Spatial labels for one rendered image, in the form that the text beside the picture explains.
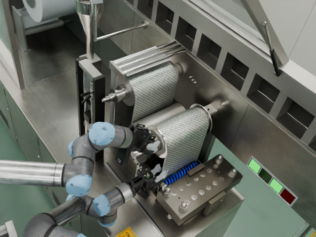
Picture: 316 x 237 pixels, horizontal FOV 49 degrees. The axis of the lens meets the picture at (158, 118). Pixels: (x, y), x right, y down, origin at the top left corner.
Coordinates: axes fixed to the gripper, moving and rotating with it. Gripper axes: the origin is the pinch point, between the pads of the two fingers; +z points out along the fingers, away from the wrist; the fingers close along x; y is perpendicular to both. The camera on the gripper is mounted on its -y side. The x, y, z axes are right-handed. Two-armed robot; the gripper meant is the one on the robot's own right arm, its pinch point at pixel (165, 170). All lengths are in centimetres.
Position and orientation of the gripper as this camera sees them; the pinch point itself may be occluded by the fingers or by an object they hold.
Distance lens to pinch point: 156.9
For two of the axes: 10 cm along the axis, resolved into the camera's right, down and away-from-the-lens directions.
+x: -6.1, -6.2, 4.9
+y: 1.3, -6.9, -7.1
